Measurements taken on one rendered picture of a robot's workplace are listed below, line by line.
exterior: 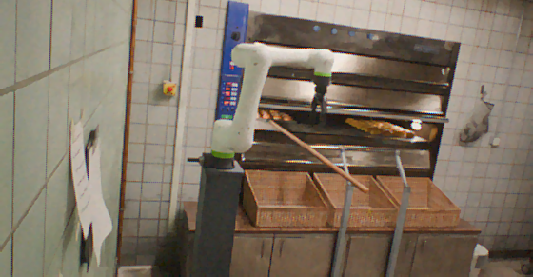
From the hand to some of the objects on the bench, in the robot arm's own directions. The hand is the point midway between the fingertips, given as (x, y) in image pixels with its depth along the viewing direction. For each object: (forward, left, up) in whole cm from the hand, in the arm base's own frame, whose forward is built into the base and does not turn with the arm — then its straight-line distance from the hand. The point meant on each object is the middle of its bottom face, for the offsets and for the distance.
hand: (317, 122), depth 235 cm
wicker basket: (+138, +79, -90) cm, 183 cm away
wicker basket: (+18, +80, -90) cm, 122 cm away
